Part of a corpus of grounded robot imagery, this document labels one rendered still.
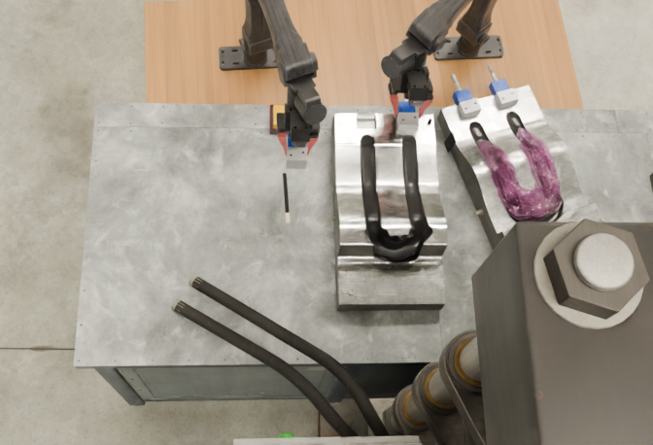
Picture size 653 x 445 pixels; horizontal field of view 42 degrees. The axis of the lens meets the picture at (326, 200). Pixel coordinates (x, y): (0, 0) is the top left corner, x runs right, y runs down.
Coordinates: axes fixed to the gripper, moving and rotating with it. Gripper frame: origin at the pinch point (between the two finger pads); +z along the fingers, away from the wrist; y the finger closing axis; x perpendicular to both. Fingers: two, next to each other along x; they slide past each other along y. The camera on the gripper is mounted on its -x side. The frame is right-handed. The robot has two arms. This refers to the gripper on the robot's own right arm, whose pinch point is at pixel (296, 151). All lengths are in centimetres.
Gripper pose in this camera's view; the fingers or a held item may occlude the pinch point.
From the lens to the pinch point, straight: 205.8
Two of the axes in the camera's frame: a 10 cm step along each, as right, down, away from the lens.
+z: -0.6, 7.6, 6.5
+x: -0.6, -6.5, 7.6
